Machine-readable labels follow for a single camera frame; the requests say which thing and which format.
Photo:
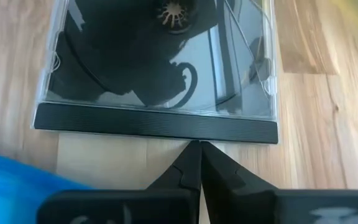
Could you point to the blue plastic bag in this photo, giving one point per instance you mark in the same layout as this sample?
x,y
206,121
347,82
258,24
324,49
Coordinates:
x,y
5,193

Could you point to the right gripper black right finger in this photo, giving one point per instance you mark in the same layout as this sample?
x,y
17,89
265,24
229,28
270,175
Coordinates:
x,y
228,186

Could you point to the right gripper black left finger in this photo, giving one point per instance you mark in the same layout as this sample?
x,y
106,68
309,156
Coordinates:
x,y
182,174

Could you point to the clear black CD jewel case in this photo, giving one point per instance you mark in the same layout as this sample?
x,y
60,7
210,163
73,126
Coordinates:
x,y
154,124

